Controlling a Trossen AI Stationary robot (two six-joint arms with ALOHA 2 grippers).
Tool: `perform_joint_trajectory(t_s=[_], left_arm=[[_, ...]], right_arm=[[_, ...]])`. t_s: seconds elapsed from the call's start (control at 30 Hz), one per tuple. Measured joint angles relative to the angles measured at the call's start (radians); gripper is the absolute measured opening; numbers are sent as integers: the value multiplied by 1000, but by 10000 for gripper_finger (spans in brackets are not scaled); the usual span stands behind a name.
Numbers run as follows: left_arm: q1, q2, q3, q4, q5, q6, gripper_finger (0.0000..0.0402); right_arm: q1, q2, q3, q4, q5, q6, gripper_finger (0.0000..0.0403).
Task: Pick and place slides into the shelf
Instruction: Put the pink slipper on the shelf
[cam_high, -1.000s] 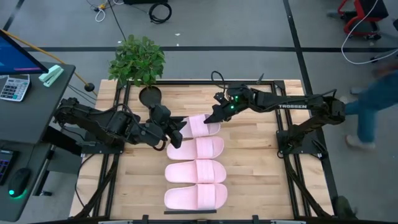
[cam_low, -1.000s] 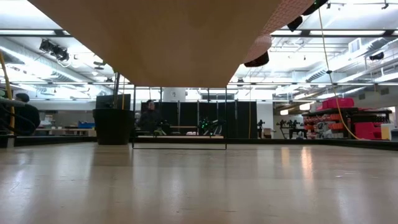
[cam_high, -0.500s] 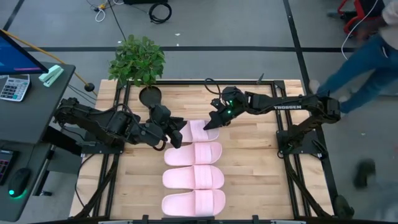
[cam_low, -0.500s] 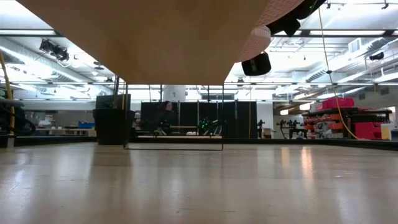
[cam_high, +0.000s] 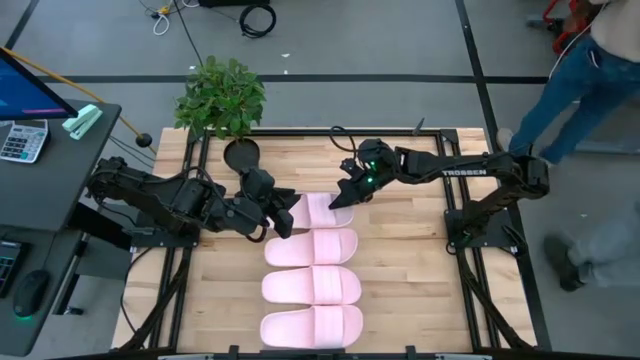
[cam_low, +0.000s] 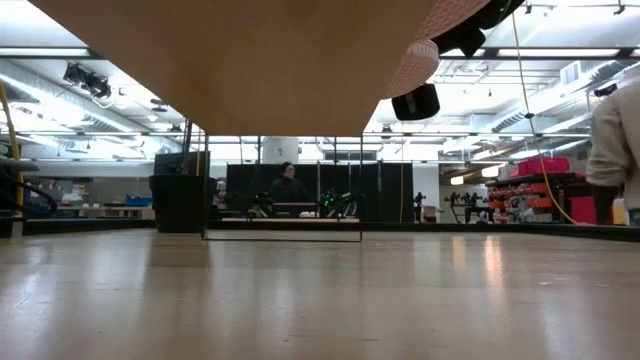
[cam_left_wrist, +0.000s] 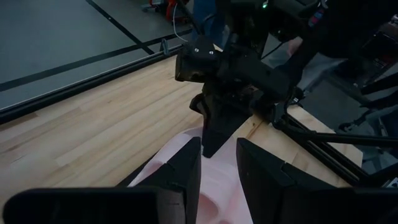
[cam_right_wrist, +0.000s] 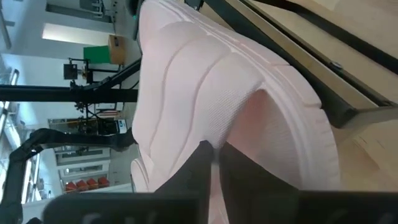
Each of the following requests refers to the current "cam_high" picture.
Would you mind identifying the grey desk foot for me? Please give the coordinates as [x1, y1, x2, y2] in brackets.
[574, 139, 640, 155]

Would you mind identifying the computer monitor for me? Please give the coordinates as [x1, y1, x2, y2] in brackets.
[0, 47, 79, 122]

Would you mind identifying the white looped floor cable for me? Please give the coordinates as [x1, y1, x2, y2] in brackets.
[151, 12, 172, 37]

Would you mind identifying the grey calculator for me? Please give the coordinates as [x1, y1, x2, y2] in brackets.
[0, 118, 50, 165]

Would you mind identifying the long white floor cable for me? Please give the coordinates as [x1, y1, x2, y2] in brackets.
[548, 19, 596, 81]

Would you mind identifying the mint green stapler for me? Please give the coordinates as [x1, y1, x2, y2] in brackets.
[61, 103, 104, 141]

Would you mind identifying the red and black cart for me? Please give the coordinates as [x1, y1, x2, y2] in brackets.
[542, 0, 599, 56]

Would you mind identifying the black metal rig frame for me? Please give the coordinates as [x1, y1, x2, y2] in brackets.
[112, 127, 551, 360]

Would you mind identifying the person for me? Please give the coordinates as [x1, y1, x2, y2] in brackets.
[496, 0, 640, 166]
[542, 199, 640, 294]

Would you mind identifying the yellow hanging cord with ball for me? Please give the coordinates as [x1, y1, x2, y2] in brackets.
[0, 46, 157, 154]

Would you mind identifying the dark grey side desk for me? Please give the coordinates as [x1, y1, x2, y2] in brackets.
[0, 99, 123, 357]

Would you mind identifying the black keyboard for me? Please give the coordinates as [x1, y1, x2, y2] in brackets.
[0, 239, 31, 299]

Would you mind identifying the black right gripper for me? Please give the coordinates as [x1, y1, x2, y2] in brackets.
[329, 138, 401, 210]

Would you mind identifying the black computer mouse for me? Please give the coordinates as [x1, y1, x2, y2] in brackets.
[12, 269, 51, 320]

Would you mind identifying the pink rubber slide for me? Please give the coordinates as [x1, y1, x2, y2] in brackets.
[260, 265, 363, 307]
[287, 192, 356, 230]
[259, 304, 365, 351]
[263, 228, 360, 268]

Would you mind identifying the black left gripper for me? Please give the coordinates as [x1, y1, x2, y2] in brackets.
[249, 188, 301, 241]

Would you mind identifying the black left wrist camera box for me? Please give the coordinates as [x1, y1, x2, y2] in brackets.
[241, 167, 276, 202]

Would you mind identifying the green plant in black pot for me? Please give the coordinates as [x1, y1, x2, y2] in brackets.
[173, 54, 267, 176]

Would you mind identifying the black coiled cable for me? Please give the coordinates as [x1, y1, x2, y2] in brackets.
[238, 3, 278, 40]

